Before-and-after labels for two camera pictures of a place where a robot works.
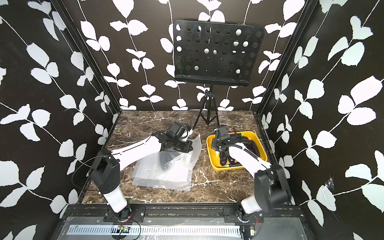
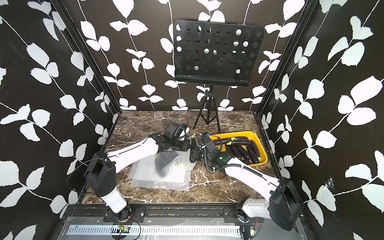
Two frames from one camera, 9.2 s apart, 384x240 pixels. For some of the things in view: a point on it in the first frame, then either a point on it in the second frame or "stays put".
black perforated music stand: (215, 53) stays put
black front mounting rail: (184, 213) stays put
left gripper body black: (182, 146) stays put
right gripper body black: (216, 145) → (198, 155)
